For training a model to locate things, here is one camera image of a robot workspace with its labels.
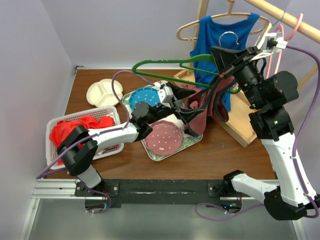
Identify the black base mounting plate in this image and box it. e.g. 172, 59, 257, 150
74, 178, 243, 210

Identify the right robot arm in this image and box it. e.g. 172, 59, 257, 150
210, 46, 320, 221

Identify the red tank top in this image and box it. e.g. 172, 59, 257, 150
48, 114, 115, 154

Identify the cream divided plate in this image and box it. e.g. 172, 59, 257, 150
86, 78, 119, 108

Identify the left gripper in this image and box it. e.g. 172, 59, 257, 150
146, 82, 203, 125

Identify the aluminium rail frame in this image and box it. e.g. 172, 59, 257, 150
20, 179, 307, 240

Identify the white tank top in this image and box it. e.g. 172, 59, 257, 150
96, 113, 119, 156

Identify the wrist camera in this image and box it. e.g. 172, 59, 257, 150
158, 85, 174, 104
259, 32, 288, 54

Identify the pink plastic hanger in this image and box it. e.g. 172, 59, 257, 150
266, 13, 304, 78

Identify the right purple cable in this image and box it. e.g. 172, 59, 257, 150
195, 44, 320, 222

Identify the cream wooden hanger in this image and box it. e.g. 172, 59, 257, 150
255, 23, 272, 49

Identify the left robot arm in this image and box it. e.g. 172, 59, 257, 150
57, 82, 203, 196

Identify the white plastic basket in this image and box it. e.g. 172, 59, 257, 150
45, 106, 120, 165

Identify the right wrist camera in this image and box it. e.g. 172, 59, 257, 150
259, 32, 288, 54

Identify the floral serving tray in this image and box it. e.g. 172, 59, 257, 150
122, 85, 203, 162

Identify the beige plastic hanger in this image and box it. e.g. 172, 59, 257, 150
176, 0, 272, 42

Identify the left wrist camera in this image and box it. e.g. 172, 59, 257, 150
158, 85, 174, 104

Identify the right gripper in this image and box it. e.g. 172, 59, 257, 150
210, 45, 267, 109

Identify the green velvet hanger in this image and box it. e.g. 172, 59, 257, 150
131, 31, 241, 95

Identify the blue tank top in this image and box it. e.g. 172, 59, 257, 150
189, 13, 260, 112

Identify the maroon motorcycle tank top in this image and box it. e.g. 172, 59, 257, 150
184, 76, 236, 137

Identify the wooden clothes rack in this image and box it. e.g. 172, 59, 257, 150
173, 0, 320, 148

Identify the pink dotted plate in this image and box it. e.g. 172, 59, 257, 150
144, 120, 183, 157

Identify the blue dotted plate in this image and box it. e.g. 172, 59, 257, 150
128, 86, 160, 109

